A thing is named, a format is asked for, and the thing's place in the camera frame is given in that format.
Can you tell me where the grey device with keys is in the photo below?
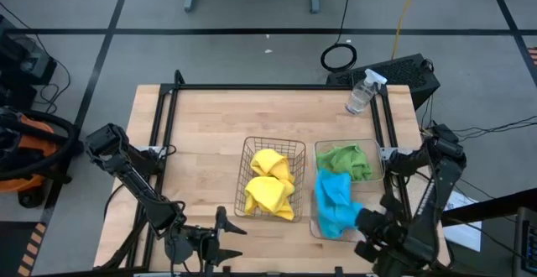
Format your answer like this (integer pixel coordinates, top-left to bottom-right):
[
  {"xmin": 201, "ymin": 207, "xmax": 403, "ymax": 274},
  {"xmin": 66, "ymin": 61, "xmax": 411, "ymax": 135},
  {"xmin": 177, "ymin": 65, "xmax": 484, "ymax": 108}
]
[{"xmin": 511, "ymin": 206, "xmax": 537, "ymax": 277}]

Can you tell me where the white paper sheet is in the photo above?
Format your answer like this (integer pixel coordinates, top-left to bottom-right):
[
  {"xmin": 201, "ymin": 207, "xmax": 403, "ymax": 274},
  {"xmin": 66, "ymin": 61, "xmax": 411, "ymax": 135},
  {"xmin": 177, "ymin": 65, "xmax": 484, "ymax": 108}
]
[{"xmin": 441, "ymin": 190, "xmax": 484, "ymax": 253}]

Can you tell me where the gold wire basket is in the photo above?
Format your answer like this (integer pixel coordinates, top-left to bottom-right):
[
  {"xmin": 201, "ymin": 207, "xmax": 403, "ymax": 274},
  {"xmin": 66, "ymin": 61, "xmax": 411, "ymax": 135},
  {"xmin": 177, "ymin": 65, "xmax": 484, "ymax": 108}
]
[{"xmin": 233, "ymin": 135, "xmax": 308, "ymax": 223}]

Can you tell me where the black table frame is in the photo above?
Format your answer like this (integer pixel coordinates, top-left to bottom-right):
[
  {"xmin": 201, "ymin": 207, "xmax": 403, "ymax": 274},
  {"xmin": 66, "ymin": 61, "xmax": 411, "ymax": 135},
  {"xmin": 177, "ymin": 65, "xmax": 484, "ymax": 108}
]
[{"xmin": 98, "ymin": 70, "xmax": 415, "ymax": 277}]

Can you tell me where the blue microfiber towel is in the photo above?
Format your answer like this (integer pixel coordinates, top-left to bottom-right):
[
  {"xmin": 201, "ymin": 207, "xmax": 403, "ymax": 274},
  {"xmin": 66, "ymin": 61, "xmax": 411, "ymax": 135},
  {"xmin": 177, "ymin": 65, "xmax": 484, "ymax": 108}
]
[
  {"xmin": 314, "ymin": 184, "xmax": 364, "ymax": 240},
  {"xmin": 315, "ymin": 168, "xmax": 353, "ymax": 198}
]

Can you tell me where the green microfiber towel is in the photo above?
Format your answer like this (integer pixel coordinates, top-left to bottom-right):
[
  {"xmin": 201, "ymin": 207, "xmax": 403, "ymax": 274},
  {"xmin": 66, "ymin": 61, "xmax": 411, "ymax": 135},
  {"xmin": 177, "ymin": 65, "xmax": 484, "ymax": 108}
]
[
  {"xmin": 315, "ymin": 149, "xmax": 341, "ymax": 173},
  {"xmin": 329, "ymin": 143, "xmax": 374, "ymax": 183}
]

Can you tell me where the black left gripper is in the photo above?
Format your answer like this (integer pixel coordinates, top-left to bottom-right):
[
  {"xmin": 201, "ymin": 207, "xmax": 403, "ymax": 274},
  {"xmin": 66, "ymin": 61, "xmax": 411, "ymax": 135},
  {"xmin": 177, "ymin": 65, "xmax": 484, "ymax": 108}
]
[{"xmin": 164, "ymin": 205, "xmax": 248, "ymax": 268}]

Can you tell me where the black computer case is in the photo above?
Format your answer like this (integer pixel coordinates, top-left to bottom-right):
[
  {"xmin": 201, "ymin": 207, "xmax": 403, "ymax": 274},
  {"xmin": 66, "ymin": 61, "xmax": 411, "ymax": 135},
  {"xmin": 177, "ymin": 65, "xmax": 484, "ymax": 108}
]
[{"xmin": 326, "ymin": 53, "xmax": 442, "ymax": 111}]

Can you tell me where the clear plastic bin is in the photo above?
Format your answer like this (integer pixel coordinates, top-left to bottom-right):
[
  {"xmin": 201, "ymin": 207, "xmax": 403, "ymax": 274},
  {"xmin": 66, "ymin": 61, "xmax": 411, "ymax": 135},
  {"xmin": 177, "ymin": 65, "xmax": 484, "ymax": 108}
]
[
  {"xmin": 313, "ymin": 138, "xmax": 387, "ymax": 185},
  {"xmin": 309, "ymin": 179, "xmax": 390, "ymax": 243}
]

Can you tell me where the aluminium frame bracket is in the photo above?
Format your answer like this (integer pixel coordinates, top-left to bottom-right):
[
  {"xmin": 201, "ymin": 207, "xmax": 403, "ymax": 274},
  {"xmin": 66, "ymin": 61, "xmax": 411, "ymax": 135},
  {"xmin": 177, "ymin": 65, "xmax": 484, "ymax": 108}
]
[{"xmin": 378, "ymin": 146, "xmax": 404, "ymax": 161}]

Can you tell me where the coiled black cable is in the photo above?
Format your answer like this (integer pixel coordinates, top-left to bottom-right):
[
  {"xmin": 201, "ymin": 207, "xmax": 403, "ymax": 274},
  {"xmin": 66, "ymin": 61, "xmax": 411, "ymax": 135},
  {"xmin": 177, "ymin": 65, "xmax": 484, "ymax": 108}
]
[{"xmin": 320, "ymin": 0, "xmax": 358, "ymax": 74}]

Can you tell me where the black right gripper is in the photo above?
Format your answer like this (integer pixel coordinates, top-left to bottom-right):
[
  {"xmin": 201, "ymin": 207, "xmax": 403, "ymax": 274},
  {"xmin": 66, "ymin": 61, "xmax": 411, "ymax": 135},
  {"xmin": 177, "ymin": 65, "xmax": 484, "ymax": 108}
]
[{"xmin": 354, "ymin": 207, "xmax": 411, "ymax": 266}]

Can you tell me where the yellow microfiber towel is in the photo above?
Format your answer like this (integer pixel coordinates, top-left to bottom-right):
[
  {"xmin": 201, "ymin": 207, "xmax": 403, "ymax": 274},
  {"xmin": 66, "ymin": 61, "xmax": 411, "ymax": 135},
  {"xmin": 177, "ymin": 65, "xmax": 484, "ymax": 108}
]
[
  {"xmin": 243, "ymin": 175, "xmax": 296, "ymax": 222},
  {"xmin": 249, "ymin": 148, "xmax": 295, "ymax": 185}
]

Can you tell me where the yellow cable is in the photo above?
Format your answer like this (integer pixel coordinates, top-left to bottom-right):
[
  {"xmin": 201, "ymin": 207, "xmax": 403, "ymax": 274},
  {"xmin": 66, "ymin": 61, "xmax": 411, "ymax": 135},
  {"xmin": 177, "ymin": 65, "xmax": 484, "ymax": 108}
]
[{"xmin": 390, "ymin": 0, "xmax": 421, "ymax": 60}]

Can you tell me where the black beam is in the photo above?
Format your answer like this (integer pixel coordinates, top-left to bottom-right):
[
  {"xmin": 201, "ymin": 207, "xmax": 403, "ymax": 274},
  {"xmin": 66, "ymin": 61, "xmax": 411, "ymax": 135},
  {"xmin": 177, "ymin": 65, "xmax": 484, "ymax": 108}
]
[{"xmin": 440, "ymin": 187, "xmax": 537, "ymax": 228}]

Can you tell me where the orange and black vacuum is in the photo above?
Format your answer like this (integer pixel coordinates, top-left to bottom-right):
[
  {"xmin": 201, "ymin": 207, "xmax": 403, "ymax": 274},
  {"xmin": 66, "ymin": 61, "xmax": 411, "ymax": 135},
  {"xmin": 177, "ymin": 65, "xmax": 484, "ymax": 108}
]
[{"xmin": 0, "ymin": 106, "xmax": 84, "ymax": 209}]

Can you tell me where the black equipment stack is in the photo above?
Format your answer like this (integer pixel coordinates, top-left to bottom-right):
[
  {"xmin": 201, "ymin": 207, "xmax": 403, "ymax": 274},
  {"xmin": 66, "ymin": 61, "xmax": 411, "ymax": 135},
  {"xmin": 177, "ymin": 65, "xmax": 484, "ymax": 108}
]
[{"xmin": 0, "ymin": 13, "xmax": 58, "ymax": 111}]

